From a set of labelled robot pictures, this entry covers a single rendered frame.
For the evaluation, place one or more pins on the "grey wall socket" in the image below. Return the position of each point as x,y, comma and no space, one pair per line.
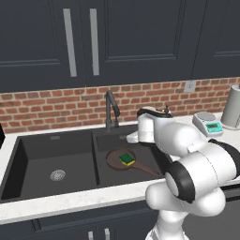
190,86

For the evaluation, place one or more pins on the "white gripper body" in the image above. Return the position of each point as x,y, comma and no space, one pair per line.
133,138

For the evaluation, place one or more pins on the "white paper towel roll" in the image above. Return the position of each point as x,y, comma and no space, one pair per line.
232,108

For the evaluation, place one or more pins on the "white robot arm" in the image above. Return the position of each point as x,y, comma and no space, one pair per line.
193,162

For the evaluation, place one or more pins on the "brown pan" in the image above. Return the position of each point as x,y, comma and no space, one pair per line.
115,161

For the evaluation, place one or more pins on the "black double sink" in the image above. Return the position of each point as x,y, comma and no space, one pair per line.
62,156

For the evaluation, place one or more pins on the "dark grey tap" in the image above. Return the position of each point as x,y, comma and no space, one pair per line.
108,109

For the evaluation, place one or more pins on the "dark blue panel under sink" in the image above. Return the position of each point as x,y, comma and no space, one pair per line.
93,220

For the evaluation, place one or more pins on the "black object at counter edge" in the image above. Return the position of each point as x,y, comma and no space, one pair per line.
1,135

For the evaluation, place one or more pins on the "green and yellow sponge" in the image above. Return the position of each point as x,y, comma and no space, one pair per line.
127,158

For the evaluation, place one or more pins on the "white kitchen scale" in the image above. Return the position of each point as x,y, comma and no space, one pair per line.
207,124

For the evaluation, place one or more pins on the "dark blue base cupboard door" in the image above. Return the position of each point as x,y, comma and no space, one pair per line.
131,232
65,236

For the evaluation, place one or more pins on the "grey appliance front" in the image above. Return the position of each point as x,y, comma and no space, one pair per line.
215,222

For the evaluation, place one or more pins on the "silver sink drain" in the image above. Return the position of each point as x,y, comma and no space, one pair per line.
57,175

